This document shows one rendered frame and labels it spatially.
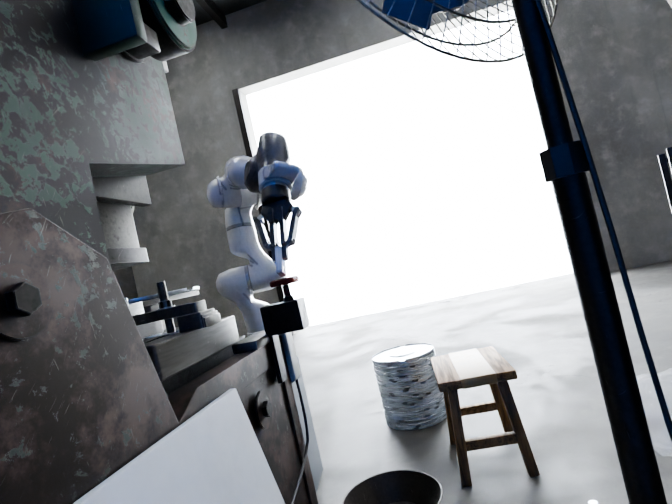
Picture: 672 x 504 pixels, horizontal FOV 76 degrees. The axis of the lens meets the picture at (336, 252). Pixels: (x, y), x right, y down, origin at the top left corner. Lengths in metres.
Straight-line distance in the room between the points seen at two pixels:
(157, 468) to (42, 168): 0.43
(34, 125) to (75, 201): 0.11
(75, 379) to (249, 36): 6.02
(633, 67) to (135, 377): 5.92
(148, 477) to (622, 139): 5.68
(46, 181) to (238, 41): 5.82
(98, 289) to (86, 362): 0.09
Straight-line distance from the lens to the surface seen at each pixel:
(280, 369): 1.07
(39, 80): 0.79
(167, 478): 0.66
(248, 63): 6.28
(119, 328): 0.64
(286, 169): 1.10
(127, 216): 1.03
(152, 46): 0.89
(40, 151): 0.73
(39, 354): 0.55
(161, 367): 0.77
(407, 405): 1.99
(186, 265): 6.23
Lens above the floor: 0.76
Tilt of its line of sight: 2 degrees up
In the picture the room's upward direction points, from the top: 13 degrees counter-clockwise
